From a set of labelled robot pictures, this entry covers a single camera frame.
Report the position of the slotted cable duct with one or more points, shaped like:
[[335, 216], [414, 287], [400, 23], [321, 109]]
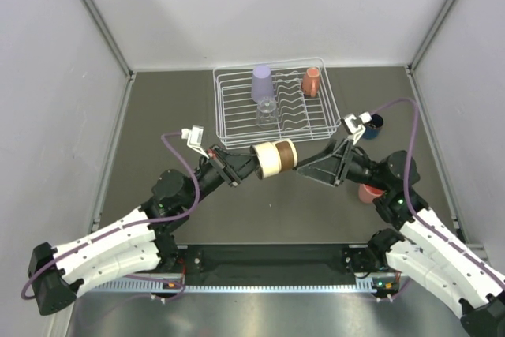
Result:
[[131, 286]]

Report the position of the pink plastic cup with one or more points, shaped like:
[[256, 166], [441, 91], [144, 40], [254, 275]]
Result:
[[368, 194]]

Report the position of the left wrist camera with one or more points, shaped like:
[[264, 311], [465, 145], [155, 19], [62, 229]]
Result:
[[194, 138]]

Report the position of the steel insulated tumbler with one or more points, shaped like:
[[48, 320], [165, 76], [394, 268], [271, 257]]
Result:
[[275, 157]]

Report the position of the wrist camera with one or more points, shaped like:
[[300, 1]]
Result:
[[194, 138], [356, 125]]

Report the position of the lavender plastic cup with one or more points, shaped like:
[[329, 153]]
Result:
[[262, 83]]

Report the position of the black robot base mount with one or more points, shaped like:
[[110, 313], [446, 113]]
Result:
[[286, 265]]

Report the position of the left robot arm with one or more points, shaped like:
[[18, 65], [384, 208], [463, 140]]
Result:
[[141, 240]]

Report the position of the dark blue mug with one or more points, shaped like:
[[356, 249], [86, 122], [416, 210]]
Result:
[[373, 127]]

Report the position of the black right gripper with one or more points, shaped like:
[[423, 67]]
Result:
[[331, 168]]

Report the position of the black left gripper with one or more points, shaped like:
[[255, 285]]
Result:
[[233, 166]]

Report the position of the clear plastic cup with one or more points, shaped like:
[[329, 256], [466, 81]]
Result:
[[267, 113]]

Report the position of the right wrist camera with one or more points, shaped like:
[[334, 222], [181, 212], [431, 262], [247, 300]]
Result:
[[356, 125]]

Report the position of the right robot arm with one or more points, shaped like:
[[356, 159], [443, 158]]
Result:
[[417, 244]]

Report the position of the white wire dish rack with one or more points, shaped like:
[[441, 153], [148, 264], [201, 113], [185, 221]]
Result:
[[299, 117]]

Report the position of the pink handled mug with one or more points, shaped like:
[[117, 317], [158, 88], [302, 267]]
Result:
[[311, 82]]

